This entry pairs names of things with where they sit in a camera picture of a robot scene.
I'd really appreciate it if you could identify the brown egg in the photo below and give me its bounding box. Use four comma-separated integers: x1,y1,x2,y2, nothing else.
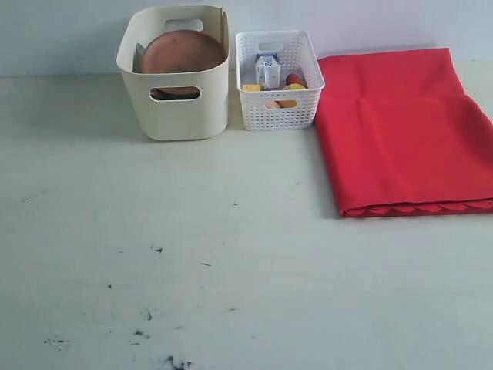
265,101,281,109

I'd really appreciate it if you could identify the yellow lemon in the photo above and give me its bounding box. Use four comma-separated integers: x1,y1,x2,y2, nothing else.
277,83,306,109

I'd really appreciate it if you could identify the yellow cheese wedge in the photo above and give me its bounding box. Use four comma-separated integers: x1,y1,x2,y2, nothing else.
242,84,261,92

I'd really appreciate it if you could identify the red sausage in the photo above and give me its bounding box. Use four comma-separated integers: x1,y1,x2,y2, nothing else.
286,73,304,86

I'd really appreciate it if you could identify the blue white milk carton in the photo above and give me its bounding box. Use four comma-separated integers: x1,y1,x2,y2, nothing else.
255,53,280,89

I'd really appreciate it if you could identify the brown wooden plate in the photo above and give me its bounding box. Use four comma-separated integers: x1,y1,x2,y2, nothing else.
141,30,226,73

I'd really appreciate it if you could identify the red table cloth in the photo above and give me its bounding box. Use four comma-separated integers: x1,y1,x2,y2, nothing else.
315,48,492,217

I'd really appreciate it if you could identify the wooden chopstick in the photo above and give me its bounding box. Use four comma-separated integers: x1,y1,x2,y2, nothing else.
220,7,227,45

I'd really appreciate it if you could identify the dark wooden spoon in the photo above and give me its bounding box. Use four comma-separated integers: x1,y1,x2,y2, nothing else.
149,87,200,101

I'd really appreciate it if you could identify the steel table knife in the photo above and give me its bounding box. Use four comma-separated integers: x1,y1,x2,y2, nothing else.
132,42,146,73

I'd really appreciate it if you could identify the small white perforated basket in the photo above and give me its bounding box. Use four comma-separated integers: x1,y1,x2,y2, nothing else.
236,30,325,130

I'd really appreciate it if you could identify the large cream plastic bin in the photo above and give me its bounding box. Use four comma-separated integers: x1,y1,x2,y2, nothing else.
116,5,230,141

